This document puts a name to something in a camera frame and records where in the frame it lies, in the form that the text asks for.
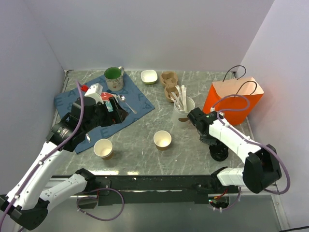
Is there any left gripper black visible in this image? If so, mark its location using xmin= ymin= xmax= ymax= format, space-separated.
xmin=83 ymin=96 xmax=128 ymax=132

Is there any brown paper cup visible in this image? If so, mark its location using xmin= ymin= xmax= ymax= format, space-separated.
xmin=153 ymin=130 xmax=172 ymax=151
xmin=94 ymin=139 xmax=113 ymax=160

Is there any black coffee cup lid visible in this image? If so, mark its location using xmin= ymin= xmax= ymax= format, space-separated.
xmin=209 ymin=144 xmax=228 ymax=162

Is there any orange paper bag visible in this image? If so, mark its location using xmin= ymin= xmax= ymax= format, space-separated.
xmin=202 ymin=75 xmax=264 ymax=126

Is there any cardboard cup carrier tray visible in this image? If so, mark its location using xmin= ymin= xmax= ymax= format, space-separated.
xmin=160 ymin=71 xmax=179 ymax=103

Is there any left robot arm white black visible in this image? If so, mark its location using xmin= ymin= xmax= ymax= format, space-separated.
xmin=0 ymin=97 xmax=128 ymax=231

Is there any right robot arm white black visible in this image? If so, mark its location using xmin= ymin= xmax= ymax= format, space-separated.
xmin=188 ymin=108 xmax=282 ymax=193

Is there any red blue floral plate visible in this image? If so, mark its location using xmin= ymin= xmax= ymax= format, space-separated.
xmin=101 ymin=92 xmax=117 ymax=101

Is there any metal spoon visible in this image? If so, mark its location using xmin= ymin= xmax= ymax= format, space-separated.
xmin=119 ymin=95 xmax=137 ymax=114

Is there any white cup holding stirrers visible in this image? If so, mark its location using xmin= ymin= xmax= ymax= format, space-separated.
xmin=171 ymin=97 xmax=195 ymax=128

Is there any blue letter placemat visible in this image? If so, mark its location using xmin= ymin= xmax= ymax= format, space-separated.
xmin=54 ymin=73 xmax=155 ymax=153

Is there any wrapped white stirrers bundle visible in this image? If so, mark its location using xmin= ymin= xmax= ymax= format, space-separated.
xmin=171 ymin=85 xmax=187 ymax=112

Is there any metal fork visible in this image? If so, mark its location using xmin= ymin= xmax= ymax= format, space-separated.
xmin=85 ymin=133 xmax=91 ymax=143

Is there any green inside ceramic mug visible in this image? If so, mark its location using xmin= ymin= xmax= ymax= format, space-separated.
xmin=104 ymin=66 xmax=125 ymax=91

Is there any small white green bowl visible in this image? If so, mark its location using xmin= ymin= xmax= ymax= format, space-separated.
xmin=140 ymin=70 xmax=158 ymax=85

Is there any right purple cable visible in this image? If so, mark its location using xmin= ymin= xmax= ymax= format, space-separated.
xmin=210 ymin=95 xmax=291 ymax=195

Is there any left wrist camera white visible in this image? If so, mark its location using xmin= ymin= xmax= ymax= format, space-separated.
xmin=84 ymin=83 xmax=103 ymax=103

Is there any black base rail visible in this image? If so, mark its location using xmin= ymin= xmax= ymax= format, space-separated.
xmin=73 ymin=175 xmax=239 ymax=206

